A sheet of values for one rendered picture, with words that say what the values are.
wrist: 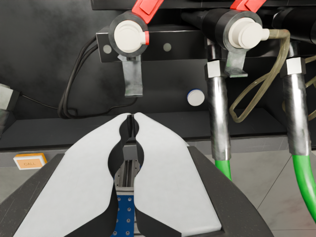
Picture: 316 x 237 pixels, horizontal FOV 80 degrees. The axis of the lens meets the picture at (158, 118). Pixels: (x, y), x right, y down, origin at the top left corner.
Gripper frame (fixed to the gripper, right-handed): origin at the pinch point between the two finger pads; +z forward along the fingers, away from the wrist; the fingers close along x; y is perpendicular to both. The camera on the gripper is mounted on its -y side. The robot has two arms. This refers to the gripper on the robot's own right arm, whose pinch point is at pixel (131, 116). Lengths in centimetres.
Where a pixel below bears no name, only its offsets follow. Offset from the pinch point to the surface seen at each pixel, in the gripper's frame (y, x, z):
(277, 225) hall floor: 241, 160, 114
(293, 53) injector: -1.6, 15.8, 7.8
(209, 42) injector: -2.8, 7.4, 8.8
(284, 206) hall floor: 201, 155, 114
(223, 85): 0.6, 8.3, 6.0
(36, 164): 20.1, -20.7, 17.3
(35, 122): 17.7, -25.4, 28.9
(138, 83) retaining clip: -0.7, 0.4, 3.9
